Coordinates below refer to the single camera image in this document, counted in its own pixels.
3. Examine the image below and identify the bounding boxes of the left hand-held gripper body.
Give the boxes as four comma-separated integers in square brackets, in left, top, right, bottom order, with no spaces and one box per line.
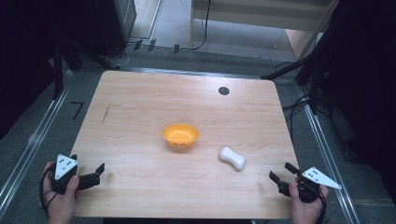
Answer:
[49,153,81,196]

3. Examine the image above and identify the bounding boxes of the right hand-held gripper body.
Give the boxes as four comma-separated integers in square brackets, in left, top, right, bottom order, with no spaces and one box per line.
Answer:
[293,166,343,204]

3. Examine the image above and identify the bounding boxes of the white soap bar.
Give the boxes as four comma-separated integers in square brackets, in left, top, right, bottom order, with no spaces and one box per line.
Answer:
[219,146,248,172]

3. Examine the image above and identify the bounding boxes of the orange plastic bowl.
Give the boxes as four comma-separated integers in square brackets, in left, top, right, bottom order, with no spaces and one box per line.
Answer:
[161,123,201,148]

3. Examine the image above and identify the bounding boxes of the person's right hand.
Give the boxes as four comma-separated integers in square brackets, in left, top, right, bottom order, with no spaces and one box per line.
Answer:
[288,181,330,224]

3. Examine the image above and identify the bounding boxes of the person's left hand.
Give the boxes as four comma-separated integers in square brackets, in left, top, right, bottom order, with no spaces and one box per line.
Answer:
[41,161,81,224]

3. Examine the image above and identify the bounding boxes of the black tape corner mark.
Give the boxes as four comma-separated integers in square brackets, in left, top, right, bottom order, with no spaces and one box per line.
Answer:
[70,100,85,121]

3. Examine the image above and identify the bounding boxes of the black metal stand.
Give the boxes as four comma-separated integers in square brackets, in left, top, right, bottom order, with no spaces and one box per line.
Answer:
[261,36,334,116]
[51,29,121,101]

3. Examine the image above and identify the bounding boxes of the dark curtain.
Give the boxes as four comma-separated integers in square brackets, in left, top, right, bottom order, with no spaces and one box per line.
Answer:
[0,0,97,141]
[317,0,396,206]

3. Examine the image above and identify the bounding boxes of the black cabinet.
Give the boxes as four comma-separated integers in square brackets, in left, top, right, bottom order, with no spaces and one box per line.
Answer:
[92,0,138,58]

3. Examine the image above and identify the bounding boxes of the white wooden furniture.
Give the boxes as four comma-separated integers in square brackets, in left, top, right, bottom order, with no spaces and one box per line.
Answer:
[189,0,340,61]

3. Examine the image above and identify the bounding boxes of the metal floor rail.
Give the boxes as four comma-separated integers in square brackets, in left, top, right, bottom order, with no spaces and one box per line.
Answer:
[0,69,75,217]
[297,85,362,224]
[120,65,302,82]

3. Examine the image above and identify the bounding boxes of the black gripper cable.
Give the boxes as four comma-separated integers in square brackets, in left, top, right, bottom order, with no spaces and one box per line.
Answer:
[38,167,61,218]
[313,189,329,224]

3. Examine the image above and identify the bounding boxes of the bundle of black floor cables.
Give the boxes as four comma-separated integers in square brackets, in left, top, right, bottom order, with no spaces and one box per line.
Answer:
[281,61,329,135]

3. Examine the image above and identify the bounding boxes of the white cable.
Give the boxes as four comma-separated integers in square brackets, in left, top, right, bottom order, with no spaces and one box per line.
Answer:
[105,42,138,68]

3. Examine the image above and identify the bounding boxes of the hanging black cable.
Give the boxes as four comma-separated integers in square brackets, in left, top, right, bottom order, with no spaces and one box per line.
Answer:
[190,0,213,51]

